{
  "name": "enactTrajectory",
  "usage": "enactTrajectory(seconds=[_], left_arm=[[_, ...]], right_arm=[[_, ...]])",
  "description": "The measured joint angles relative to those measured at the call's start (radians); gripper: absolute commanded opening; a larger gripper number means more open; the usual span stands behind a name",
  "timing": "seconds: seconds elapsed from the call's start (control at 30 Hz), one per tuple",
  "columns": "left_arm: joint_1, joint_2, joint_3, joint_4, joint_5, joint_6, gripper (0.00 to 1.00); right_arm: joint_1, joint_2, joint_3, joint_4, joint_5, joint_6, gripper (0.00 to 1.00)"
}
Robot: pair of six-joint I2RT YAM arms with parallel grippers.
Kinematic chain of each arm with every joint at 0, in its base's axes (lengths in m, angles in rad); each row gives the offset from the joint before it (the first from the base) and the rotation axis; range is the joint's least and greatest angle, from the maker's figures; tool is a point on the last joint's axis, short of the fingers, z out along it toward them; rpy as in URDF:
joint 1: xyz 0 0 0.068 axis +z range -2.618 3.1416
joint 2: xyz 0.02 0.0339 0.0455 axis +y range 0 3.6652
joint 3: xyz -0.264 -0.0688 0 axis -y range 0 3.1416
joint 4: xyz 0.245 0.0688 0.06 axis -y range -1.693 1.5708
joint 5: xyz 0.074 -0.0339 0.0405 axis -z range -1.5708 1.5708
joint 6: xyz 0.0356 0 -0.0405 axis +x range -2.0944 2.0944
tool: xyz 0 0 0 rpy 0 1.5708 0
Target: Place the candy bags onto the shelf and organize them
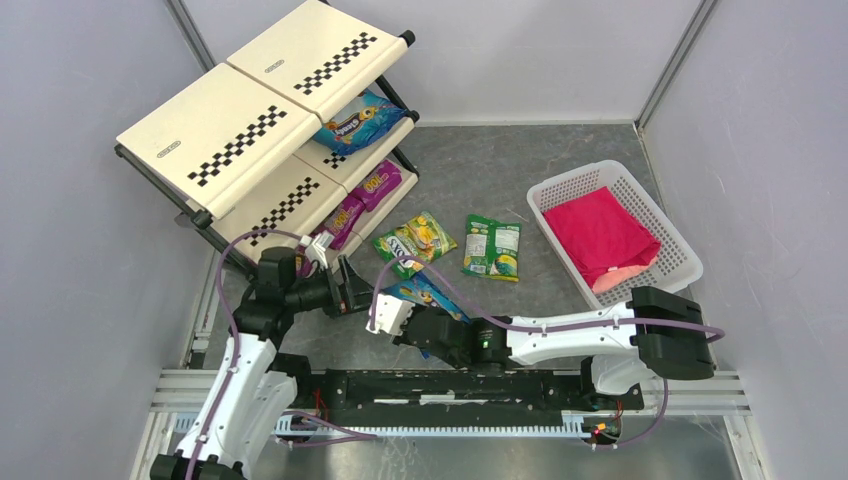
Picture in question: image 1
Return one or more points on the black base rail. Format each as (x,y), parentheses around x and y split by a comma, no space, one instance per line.
(449,398)

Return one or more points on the green Fox's candy bag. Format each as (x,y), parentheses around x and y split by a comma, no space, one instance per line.
(422,237)

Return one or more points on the purple grape candy bag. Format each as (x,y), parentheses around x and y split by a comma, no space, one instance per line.
(303,266)
(341,221)

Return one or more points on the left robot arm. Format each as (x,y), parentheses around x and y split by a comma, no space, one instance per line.
(256,383)

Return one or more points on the cream tiered shelf rack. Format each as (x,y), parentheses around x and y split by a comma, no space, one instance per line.
(234,150)

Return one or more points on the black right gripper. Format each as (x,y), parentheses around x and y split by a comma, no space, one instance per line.
(411,330)

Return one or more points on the light blue Slendy bag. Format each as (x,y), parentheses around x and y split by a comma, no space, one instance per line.
(361,123)

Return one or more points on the red cloth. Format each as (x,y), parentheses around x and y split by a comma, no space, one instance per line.
(606,244)

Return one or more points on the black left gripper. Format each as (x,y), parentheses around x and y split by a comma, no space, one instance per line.
(340,292)

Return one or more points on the dark blue fruit candy bag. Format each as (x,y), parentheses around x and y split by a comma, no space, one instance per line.
(423,293)

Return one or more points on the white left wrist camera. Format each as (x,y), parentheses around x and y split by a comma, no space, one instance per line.
(316,247)

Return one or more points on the purple candy bag on shelf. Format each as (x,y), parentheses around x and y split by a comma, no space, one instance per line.
(378,184)

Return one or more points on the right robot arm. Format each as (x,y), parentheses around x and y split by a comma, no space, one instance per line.
(654,334)

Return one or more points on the small green white candy bag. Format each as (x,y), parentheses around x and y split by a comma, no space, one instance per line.
(491,249)

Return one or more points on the white plastic basket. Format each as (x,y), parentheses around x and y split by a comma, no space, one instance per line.
(677,265)

